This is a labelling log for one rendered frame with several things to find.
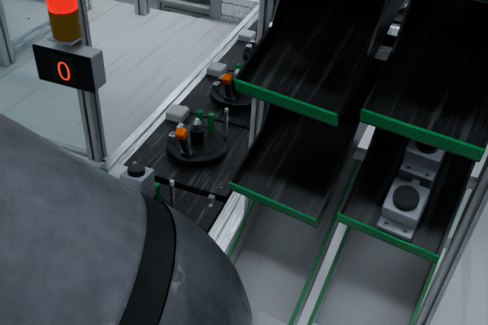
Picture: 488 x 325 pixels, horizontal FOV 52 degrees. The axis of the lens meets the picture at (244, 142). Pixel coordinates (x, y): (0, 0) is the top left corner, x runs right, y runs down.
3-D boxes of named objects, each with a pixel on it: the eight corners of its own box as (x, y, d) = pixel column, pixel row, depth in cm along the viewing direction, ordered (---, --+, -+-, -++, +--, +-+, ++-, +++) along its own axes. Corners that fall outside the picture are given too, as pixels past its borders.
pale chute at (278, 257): (295, 329, 76) (288, 333, 72) (221, 289, 81) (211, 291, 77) (366, 158, 78) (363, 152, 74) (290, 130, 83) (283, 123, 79)
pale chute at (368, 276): (396, 365, 72) (395, 371, 68) (312, 321, 77) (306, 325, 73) (467, 184, 74) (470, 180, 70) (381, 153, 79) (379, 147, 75)
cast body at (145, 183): (138, 214, 87) (138, 180, 83) (115, 207, 88) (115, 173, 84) (161, 189, 94) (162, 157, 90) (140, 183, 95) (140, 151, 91)
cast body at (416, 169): (429, 191, 66) (438, 166, 60) (396, 179, 68) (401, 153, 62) (450, 141, 70) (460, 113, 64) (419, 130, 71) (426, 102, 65)
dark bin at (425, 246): (436, 264, 62) (446, 243, 56) (336, 221, 67) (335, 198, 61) (500, 93, 73) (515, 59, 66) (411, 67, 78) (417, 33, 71)
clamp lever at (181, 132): (189, 156, 107) (182, 136, 100) (180, 153, 107) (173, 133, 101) (195, 142, 108) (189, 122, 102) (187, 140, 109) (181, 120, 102)
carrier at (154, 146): (226, 204, 102) (228, 155, 95) (122, 173, 108) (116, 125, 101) (264, 139, 121) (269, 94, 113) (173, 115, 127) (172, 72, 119)
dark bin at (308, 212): (316, 228, 66) (314, 205, 59) (231, 190, 71) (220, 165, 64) (396, 70, 76) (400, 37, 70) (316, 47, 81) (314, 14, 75)
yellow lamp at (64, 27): (70, 43, 87) (66, 17, 84) (46, 38, 89) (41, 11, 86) (87, 33, 91) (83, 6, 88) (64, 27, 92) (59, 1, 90)
